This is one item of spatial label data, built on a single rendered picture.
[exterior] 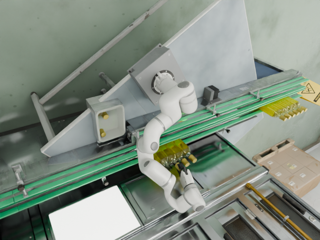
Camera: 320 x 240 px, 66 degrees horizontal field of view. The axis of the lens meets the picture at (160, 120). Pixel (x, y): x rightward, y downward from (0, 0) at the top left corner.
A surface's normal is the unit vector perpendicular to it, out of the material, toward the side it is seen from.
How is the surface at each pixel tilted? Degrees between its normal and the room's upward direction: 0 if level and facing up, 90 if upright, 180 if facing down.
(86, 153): 90
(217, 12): 0
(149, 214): 90
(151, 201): 90
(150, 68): 4
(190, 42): 0
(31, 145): 90
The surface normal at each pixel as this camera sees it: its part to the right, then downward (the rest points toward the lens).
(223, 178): 0.04, -0.81
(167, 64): 0.47, 0.50
